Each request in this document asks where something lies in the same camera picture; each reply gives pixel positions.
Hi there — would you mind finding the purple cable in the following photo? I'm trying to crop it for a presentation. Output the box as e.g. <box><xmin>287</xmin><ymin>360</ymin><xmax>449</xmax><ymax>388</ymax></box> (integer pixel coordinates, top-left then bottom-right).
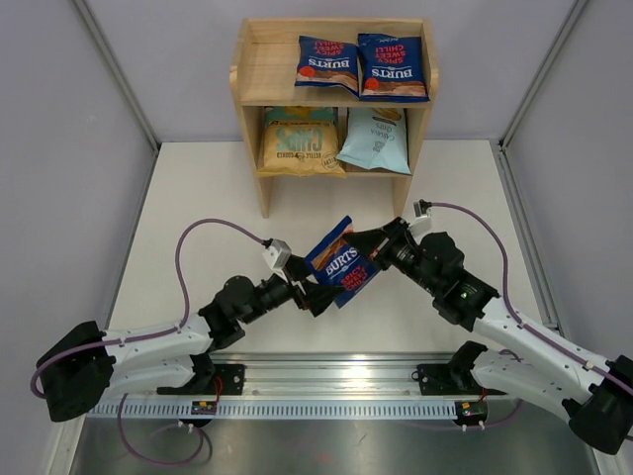
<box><xmin>427</xmin><ymin>201</ymin><xmax>633</xmax><ymax>397</ymax></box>
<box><xmin>30</xmin><ymin>217</ymin><xmax>271</xmax><ymax>466</ymax></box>

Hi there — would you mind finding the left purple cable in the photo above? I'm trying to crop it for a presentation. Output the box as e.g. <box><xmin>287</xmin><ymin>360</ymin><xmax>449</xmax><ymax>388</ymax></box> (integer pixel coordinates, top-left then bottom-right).
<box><xmin>30</xmin><ymin>217</ymin><xmax>271</xmax><ymax>466</ymax></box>

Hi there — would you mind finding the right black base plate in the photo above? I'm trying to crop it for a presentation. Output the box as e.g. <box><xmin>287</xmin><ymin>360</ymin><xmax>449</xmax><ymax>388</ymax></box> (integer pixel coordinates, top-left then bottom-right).
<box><xmin>411</xmin><ymin>363</ymin><xmax>505</xmax><ymax>396</ymax></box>

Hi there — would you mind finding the light blue cassava chips bag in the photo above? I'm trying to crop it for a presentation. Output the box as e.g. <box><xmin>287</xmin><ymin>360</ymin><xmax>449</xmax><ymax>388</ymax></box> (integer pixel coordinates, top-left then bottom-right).
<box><xmin>337</xmin><ymin>108</ymin><xmax>410</xmax><ymax>175</ymax></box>

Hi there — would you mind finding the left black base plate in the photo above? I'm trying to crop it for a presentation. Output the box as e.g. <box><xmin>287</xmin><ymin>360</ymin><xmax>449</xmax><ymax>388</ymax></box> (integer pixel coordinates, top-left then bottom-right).
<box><xmin>199</xmin><ymin>363</ymin><xmax>246</xmax><ymax>396</ymax></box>

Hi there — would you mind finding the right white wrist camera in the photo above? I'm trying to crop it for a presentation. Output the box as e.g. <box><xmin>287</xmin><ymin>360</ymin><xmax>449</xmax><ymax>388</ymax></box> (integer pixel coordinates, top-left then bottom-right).
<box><xmin>407</xmin><ymin>199</ymin><xmax>433</xmax><ymax>240</ymax></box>

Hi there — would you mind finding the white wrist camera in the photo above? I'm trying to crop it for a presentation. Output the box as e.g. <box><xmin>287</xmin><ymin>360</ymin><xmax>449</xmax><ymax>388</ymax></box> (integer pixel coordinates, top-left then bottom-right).
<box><xmin>407</xmin><ymin>199</ymin><xmax>433</xmax><ymax>240</ymax></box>
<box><xmin>262</xmin><ymin>238</ymin><xmax>292</xmax><ymax>280</ymax></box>

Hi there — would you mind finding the blue Burts chips bag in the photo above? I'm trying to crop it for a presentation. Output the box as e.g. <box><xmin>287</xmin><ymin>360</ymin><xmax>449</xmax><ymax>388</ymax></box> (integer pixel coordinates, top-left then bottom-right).
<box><xmin>295</xmin><ymin>36</ymin><xmax>359</xmax><ymax>98</ymax></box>
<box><xmin>357</xmin><ymin>34</ymin><xmax>429</xmax><ymax>103</ymax></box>
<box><xmin>305</xmin><ymin>216</ymin><xmax>379</xmax><ymax>309</ymax></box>

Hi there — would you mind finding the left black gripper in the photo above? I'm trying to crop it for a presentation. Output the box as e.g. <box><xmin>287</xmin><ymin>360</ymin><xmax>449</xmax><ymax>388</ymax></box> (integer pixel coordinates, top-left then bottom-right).
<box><xmin>240</xmin><ymin>254</ymin><xmax>344</xmax><ymax>326</ymax></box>

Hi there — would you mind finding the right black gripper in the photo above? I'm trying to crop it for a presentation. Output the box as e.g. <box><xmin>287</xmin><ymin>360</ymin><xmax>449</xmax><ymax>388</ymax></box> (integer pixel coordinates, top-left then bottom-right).
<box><xmin>343</xmin><ymin>217</ymin><xmax>440</xmax><ymax>295</ymax></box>

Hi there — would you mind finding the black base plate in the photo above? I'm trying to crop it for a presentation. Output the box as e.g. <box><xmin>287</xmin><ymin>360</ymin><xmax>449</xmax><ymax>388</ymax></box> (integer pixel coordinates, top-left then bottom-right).
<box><xmin>199</xmin><ymin>363</ymin><xmax>246</xmax><ymax>396</ymax></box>
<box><xmin>411</xmin><ymin>363</ymin><xmax>505</xmax><ymax>396</ymax></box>

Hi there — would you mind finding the large yellow kettle chips bag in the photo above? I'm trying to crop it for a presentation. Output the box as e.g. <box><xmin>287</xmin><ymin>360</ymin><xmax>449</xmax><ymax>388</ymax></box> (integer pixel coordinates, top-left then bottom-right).
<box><xmin>257</xmin><ymin>106</ymin><xmax>346</xmax><ymax>178</ymax></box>

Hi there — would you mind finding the right aluminium frame post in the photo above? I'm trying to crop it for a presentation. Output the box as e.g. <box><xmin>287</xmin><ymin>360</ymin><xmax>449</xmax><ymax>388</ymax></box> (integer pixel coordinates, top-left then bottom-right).
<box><xmin>497</xmin><ymin>0</ymin><xmax>592</xmax><ymax>149</ymax></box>

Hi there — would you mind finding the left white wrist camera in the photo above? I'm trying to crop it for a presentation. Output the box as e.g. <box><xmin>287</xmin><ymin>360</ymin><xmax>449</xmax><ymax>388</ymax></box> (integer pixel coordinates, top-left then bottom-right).
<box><xmin>262</xmin><ymin>238</ymin><xmax>292</xmax><ymax>280</ymax></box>

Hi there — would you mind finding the left aluminium frame post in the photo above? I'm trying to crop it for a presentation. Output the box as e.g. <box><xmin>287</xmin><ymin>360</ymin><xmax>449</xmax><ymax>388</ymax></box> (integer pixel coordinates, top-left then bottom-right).
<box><xmin>68</xmin><ymin>0</ymin><xmax>160</xmax><ymax>154</ymax></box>

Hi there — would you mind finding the wooden two-tier shelf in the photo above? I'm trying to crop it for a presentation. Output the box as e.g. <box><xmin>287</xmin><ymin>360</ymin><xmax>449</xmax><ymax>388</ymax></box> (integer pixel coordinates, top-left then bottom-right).
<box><xmin>229</xmin><ymin>17</ymin><xmax>439</xmax><ymax>218</ymax></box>

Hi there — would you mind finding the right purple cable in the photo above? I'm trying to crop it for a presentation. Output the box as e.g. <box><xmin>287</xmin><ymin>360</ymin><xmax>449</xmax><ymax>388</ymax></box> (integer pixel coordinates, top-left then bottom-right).
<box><xmin>427</xmin><ymin>201</ymin><xmax>633</xmax><ymax>397</ymax></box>

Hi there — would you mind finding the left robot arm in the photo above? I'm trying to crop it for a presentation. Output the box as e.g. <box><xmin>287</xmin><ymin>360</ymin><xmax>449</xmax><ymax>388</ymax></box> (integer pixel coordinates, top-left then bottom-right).
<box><xmin>32</xmin><ymin>256</ymin><xmax>343</xmax><ymax>423</ymax></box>

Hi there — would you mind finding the aluminium frame post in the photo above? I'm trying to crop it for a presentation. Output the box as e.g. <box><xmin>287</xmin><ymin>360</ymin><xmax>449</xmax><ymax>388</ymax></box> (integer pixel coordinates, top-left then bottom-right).
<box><xmin>497</xmin><ymin>0</ymin><xmax>592</xmax><ymax>149</ymax></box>
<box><xmin>68</xmin><ymin>0</ymin><xmax>160</xmax><ymax>154</ymax></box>

